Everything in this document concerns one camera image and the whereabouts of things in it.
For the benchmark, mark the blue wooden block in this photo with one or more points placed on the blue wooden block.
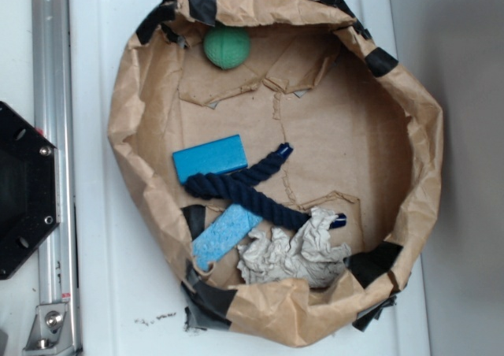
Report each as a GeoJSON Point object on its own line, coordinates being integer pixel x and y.
{"type": "Point", "coordinates": [219, 156]}

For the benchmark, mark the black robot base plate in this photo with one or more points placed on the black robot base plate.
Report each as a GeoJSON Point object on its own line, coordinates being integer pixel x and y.
{"type": "Point", "coordinates": [28, 190]}

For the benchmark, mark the brown paper bin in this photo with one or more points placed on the brown paper bin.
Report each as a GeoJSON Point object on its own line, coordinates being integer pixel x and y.
{"type": "Point", "coordinates": [367, 140]}

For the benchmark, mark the aluminium extrusion rail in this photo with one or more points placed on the aluminium extrusion rail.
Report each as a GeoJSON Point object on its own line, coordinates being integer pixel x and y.
{"type": "Point", "coordinates": [57, 254]}

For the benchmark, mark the metal corner bracket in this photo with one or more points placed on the metal corner bracket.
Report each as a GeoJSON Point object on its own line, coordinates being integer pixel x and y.
{"type": "Point", "coordinates": [51, 332]}

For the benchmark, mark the crumpled white paper towel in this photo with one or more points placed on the crumpled white paper towel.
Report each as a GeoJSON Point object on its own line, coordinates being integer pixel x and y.
{"type": "Point", "coordinates": [308, 255]}

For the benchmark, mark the light blue sponge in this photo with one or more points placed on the light blue sponge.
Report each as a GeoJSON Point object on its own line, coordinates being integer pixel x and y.
{"type": "Point", "coordinates": [222, 235]}

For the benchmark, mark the green rubber ball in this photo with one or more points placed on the green rubber ball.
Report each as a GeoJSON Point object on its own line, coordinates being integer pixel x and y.
{"type": "Point", "coordinates": [227, 47]}

